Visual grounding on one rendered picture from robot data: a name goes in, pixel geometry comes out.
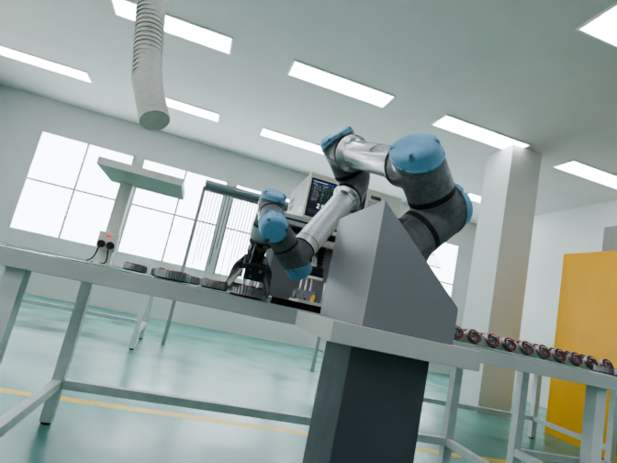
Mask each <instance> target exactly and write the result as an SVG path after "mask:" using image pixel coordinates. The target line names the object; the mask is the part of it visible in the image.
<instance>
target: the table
mask: <svg viewBox="0 0 617 463"><path fill-rule="evenodd" d="M464 332H466V338H467V340H468V341H469V342H470V343H472V344H473V345H477V344H478V343H480V342H481V336H480V335H482V336H485V341H486V343H487V344H488V346H489V347H487V348H490V347H491V348H490V349H494V348H497V347H498V346H499V340H501V344H502V346H503V348H504V349H505V350H507V351H508V352H507V351H503V350H499V349H494V350H499V351H502V352H507V353H511V352H512V351H514V350H516V347H517V346H516V344H519V348H520V350H521V352H522V353H523V354H524V355H526V356H530V355H532V354H533V348H534V347H535V348H536V349H535V350H536V353H537V355H538V356H539V357H541V358H542V359H543V360H546V359H547V358H549V357H550V351H552V356H553V358H554V359H555V361H556V363H560V364H562V363H563V362H565V361H566V360H567V356H566V355H568V359H569V361H570V362H571V364H572V365H574V366H576V367H579V366H581V365H582V363H583V361H582V358H584V362H585V364H586V366H587V367H588V368H589V369H590V370H593V368H594V365H598V362H597V360H596V359H595V358H594V357H593V356H590V355H588V356H585V355H583V354H578V353H576V352H571V353H570V352H569V351H567V350H566V351H563V350H562V349H560V348H553V347H549V348H547V347H546V346H545V345H544V344H531V343H529V342H527V341H521V340H514V339H512V338H510V337H509V336H508V337H501V336H496V335H495V334H494V333H481V332H478V331H477V330H475V329H462V328H461V327H460V326H458V325H456V326H455V331H454V341H458V340H461V339H462V338H463V337H464ZM457 335H458V336H457ZM475 339H476V340H475ZM326 342H327V340H326ZM326 342H325V346H326ZM458 342H460V341H458ZM325 346H324V351H325ZM541 349H542V350H541ZM324 351H323V356H324ZM524 355H523V356H524ZM323 356H322V360H323ZM560 357H561V358H560ZM541 358H539V359H541ZM322 360H321V365H322ZM321 365H320V369H321ZM574 366H573V367H574ZM600 366H605V367H612V368H613V365H612V363H611V361H610V360H608V359H607V358H603V359H601V360H600ZM542 377H543V376H540V375H535V374H534V378H533V394H532V401H531V409H530V415H527V414H525V416H524V420H529V425H528V434H527V435H528V436H529V438H531V439H534V438H535V435H536V427H537V423H540V424H542V425H544V426H547V427H549V428H552V429H554V430H556V431H558V432H561V433H563V434H565V435H569V436H572V437H574V438H576V439H578V440H581V435H580V434H578V433H575V432H573V431H570V430H567V429H566V428H563V427H561V426H558V425H556V424H553V423H549V422H547V421H545V420H543V419H540V418H538V411H539V402H540V394H541V386H542ZM319 378H320V374H319ZM319 378H318V383H319ZM318 383H317V387H318ZM316 392H317V388H316ZM316 392H315V397H316ZM315 397H314V401H315ZM423 402H428V403H433V404H439V405H444V406H445V404H446V401H444V400H438V399H434V398H428V397H424V398H423ZM458 408H460V409H466V410H471V411H476V412H486V413H492V414H497V415H502V416H508V417H511V416H512V412H506V411H501V410H496V409H490V408H485V407H480V406H475V405H469V404H464V403H458ZM616 446H617V391H616V390H611V391H610V402H609V413H608V424H607V434H606V445H605V444H603V443H602V449H603V450H605V457H604V461H608V462H613V463H615V458H616Z"/></svg>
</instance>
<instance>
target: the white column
mask: <svg viewBox="0 0 617 463"><path fill-rule="evenodd" d="M541 161H542V154H541V153H539V152H535V151H532V150H529V149H526V148H522V147H519V146H517V145H514V144H513V145H511V146H509V147H507V148H504V149H501V150H498V151H495V152H493V153H490V154H488V156H487V162H486V168H485V174H484V181H483V187H482V194H481V199H480V206H479V212H478V219H477V231H476V237H475V243H474V250H473V256H472V263H471V269H470V275H469V281H468V288H467V294H466V305H465V312H464V319H463V325H462V329H475V330H477V331H478V332H481V333H494V334H495V335H496V336H501V337H508V336H509V337H510V338H512V339H514V340H520V333H521V325H522V311H523V303H524V296H525V289H526V281H527V273H528V265H529V258H530V251H531V243H532V236H533V221H534V213H535V206H536V199H537V191H538V184H539V176H540V168H541ZM514 378H515V370H513V369H508V368H504V367H495V366H491V365H486V364H482V363H480V368H479V371H478V372H477V371H473V370H468V369H464V371H463V377H462V384H461V390H460V397H459V403H464V404H469V405H475V406H480V407H485V408H490V409H496V410H501V411H506V412H510V408H511V401H512V393H513V386H514Z"/></svg>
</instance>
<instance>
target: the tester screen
mask: <svg viewBox="0 0 617 463"><path fill-rule="evenodd" d="M336 187H337V186H334V185H331V184H327V183H324V182H321V181H318V180H315V179H313V183H312V187H311V191H310V196H309V200H308V207H307V212H306V213H307V214H309V215H313V216H315V215H316V214H315V213H311V212H308V209H315V210H318V211H320V209H316V204H317V203H319V204H322V205H325V204H326V203H327V202H328V201H329V200H330V199H331V197H332V196H333V192H334V189H335V188H336Z"/></svg>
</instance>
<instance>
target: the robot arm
mask: <svg viewBox="0 0 617 463"><path fill-rule="evenodd" d="M320 148H321V151H322V152H323V154H324V156H325V158H326V160H327V162H328V164H329V167H330V169H331V171H332V173H333V175H334V177H335V179H336V182H337V187H336V188H335V189H334V192H333V196H332V197H331V199H330V200H329V201H328V202H327V203H326V204H325V205H324V206H323V207H322V208H321V210H320V211H319V212H318V213H317V214H316V215H315V216H314V217H313V218H312V220H311V221H310V222H309V223H308V224H307V225H306V226H305V227H304V228H303V230H302V231H301V232H300V233H299V234H298V235H297V236H296V235H295V234H294V232H293V230H292V228H291V227H290V225H289V223H288V221H287V219H286V216H285V213H284V207H285V205H286V194H284V193H283V192H281V191H279V190H276V189H272V188H266V189H264V190H263V191H262V193H261V196H260V197H259V202H258V206H257V210H256V213H255V216H254V220H253V223H252V228H251V232H250V240H249V243H250V244H249V245H248V249H247V254H244V255H243V256H242V257H241V258H240V259H239V260H237V261H236V262H235V263H234V264H233V266H232V268H231V271H230V273H229V275H228V278H227V280H226V282H225V287H224V290H227V289H228V288H229V287H230V285H231V284H232V283H233V282H234V280H235V279H236V278H237V277H241V275H242V272H243V268H244V269H245V270H244V276H243V278H244V279H249V280H252V281H257V282H261V283H263V285H264V296H265V299H268V297H269V294H270V287H271V278H272V270H271V267H270V266H269V264H268V259H266V256H264V255H265V253H266V251H267V249H270V248H272V250H273V252H274V253H275V255H276V257H277V259H278V260H279V262H280V264H281V265H282V267H283V269H284V270H285V271H286V273H287V275H288V276H289V278H290V279H292V280H301V279H303V278H305V277H307V276H308V275H309V274H310V273H311V272H312V264H311V262H310V261H309V260H310V259H311V258H312V256H313V255H314V254H315V253H316V252H317V251H318V250H319V249H320V248H321V246H322V245H323V244H324V243H325V242H326V241H327V239H328V238H329V237H330V236H331V234H332V233H333V232H334V231H335V230H336V228H337V227H338V225H339V220H340V218H343V217H345V216H347V215H348V214H349V213H350V211H351V210H355V209H357V208H358V207H359V206H360V204H361V203H362V202H363V200H364V198H365V195H366V192H367V189H368V187H369V182H370V173H371V174H374V175H380V176H383V177H385V178H386V179H387V181H388V182H389V183H390V184H391V185H393V186H396V187H400V188H402V189H403V191H404V194H405V196H406V199H407V201H408V204H409V210H408V211H407V212H406V213H404V214H403V215H402V216H400V217H398V220H399V221H400V223H401V224H402V226H403V227H404V229H405V230H406V232H407V233H408V234H409V236H410V238H411V239H412V241H413V242H414V243H415V244H416V246H417V247H418V249H419V250H420V252H421V254H422V255H423V257H424V258H425V260H426V261H428V259H429V257H430V256H431V254H432V253H433V252H434V251H435V250H437V249H438V248H439V247H440V246H442V245H443V244H444V243H445V242H447V241H448V240H449V239H450V238H451V237H453V236H454V235H455V234H456V233H458V232H460V231H461V230H462V229H463V228H464V227H465V226H466V225H467V223H468V222H469V221H470V220H471V218H472V215H473V205H472V201H471V199H470V196H469V195H468V194H467V193H466V192H464V189H463V188H462V187H461V186H459V185H458V184H456V183H455V182H454V180H453V177H452V174H451V171H450V168H449V165H448V163H447V160H446V157H445V151H444V148H443V146H442V145H441V143H440V140H439V139H438V138H437V137H436V136H435V135H433V134H431V133H428V132H418V133H417V134H413V133H412V134H410V135H407V136H404V137H402V138H400V139H398V140H397V141H395V142H394V143H393V144H392V145H389V144H384V143H377V142H370V141H366V140H365V139H364V138H363V137H361V136H359V135H356V134H354V132H353V129H352V127H351V126H345V127H342V128H340V129H338V130H336V131H334V132H332V133H330V134H329V135H327V136H326V137H324V138H323V139H322V140H321V141H320Z"/></svg>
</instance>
